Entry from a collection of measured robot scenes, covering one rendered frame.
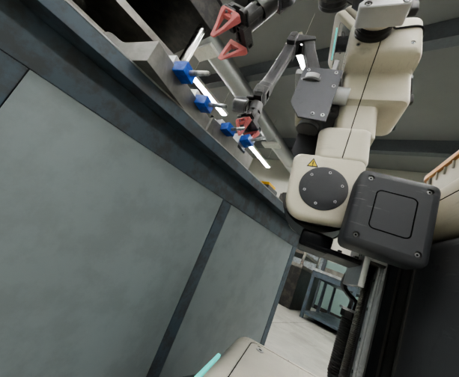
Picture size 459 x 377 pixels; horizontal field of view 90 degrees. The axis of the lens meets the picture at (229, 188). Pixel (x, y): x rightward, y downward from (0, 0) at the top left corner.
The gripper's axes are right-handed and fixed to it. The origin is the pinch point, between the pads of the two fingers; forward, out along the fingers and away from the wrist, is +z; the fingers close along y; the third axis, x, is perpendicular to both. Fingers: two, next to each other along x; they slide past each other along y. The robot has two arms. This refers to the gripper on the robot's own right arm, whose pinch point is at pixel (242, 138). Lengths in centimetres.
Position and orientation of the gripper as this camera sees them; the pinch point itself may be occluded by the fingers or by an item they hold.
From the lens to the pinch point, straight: 93.6
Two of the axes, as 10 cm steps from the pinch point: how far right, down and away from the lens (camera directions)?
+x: 7.9, -0.2, -6.1
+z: -3.3, 8.3, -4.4
